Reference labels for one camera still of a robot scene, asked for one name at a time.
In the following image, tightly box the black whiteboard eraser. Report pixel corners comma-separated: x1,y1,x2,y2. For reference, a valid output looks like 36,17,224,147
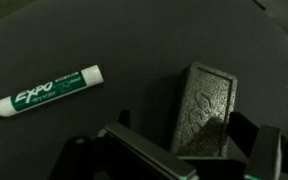
169,61,239,158

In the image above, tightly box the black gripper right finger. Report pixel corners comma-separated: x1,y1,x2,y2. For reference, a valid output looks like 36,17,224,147
227,110,288,180

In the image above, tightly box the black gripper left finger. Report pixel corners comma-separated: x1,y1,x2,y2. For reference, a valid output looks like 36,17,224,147
47,110,200,180

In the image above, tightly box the green Expo marker uncapped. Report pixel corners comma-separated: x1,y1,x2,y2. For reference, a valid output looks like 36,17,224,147
0,63,105,122

